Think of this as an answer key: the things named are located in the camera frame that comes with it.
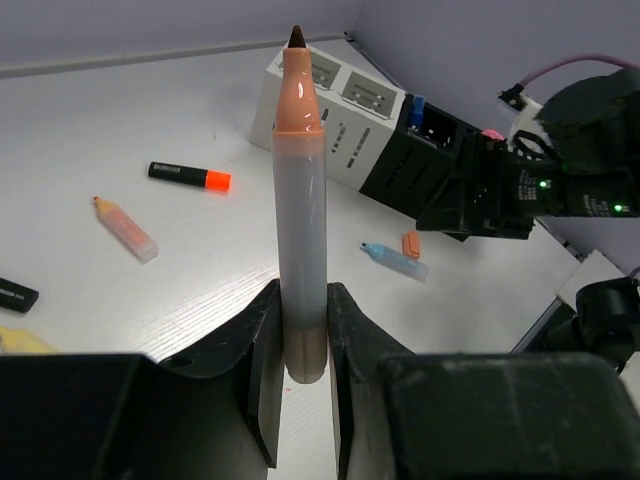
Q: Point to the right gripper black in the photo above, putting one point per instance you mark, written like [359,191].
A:
[496,190]

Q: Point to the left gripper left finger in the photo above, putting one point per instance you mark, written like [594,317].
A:
[210,411]

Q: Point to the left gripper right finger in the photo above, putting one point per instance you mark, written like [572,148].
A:
[560,411]

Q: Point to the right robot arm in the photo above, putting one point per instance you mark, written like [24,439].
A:
[584,163]

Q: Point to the pink round cap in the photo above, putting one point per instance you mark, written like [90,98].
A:
[493,134]

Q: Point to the black slotted organizer box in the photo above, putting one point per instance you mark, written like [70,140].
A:
[414,167]

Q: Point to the coral orange marker cap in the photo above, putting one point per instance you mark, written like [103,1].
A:
[411,245]

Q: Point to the yellow marker pen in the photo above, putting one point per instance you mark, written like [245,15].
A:
[22,342]

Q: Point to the light blue marker pen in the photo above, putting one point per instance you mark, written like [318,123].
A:
[396,261]

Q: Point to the black highlighter blue cap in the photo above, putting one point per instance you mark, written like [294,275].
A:
[16,297]

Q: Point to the white slotted organizer box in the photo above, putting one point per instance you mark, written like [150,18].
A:
[359,113]

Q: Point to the orange pencil-shaped marker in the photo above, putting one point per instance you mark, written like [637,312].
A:
[126,230]

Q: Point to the black highlighter orange cap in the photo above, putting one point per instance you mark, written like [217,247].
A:
[196,177]

